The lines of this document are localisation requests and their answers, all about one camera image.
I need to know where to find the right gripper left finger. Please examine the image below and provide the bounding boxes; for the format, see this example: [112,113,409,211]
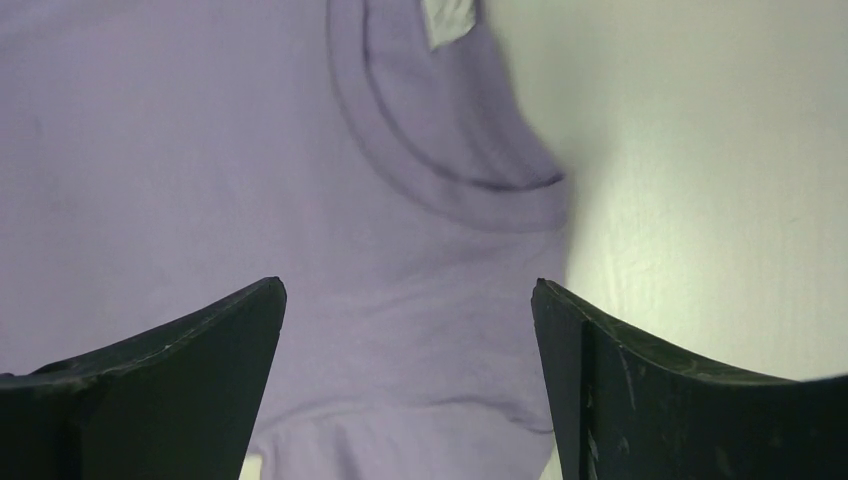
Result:
[1,277,286,480]

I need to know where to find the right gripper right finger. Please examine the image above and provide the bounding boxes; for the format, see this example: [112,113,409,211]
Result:
[532,279,847,480]

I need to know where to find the purple t shirt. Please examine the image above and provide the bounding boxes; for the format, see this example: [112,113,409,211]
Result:
[1,1,566,479]

